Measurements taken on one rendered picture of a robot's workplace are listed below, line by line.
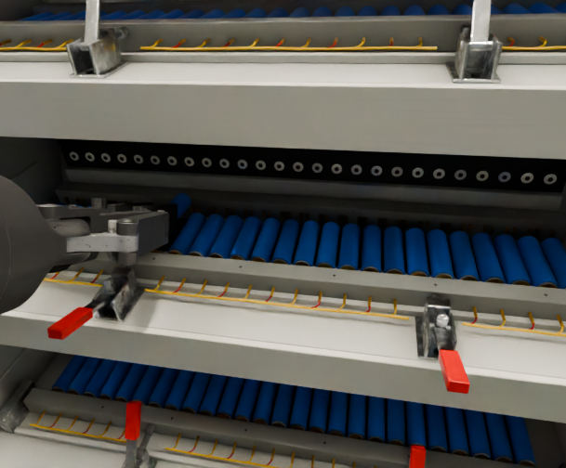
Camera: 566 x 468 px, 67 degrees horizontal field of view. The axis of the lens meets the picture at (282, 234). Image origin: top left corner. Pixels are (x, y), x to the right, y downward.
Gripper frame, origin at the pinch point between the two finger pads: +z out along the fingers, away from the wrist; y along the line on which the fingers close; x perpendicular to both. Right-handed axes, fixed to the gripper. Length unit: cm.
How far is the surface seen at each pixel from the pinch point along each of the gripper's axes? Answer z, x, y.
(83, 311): -7.6, 6.4, 0.9
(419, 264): 2.6, 2.4, -24.6
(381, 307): -0.4, 5.8, -21.5
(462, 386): -10.5, 7.3, -25.7
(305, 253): 2.9, 2.2, -14.5
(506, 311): -0.2, 5.1, -31.1
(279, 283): -0.4, 4.6, -12.8
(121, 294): -3.6, 6.0, 0.1
